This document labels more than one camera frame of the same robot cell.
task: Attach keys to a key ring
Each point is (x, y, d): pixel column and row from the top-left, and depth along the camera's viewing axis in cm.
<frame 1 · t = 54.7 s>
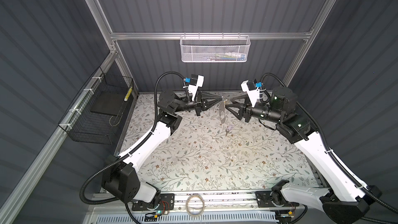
left hand: (224, 103, 55), fingers closed
right hand: (232, 102, 60), fingers open
purple key tag: (230, 126, 104), on the table

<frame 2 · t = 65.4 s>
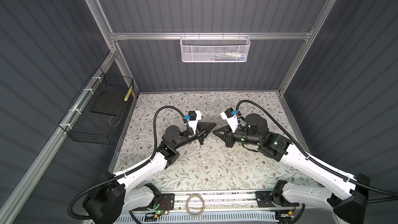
left hand: (218, 128, 65), fingers closed
right hand: (216, 132, 66), fingers closed
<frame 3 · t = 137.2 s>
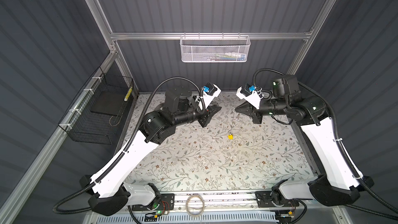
left hand: (220, 108, 56), fingers closed
right hand: (240, 107, 60), fingers closed
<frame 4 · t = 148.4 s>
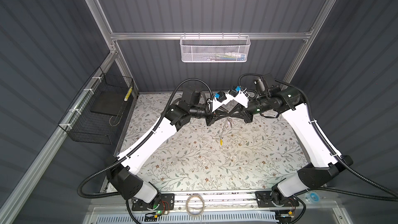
left hand: (230, 114, 64), fingers closed
right hand: (233, 113, 66), fingers closed
yellow key tag: (221, 142, 96), on the table
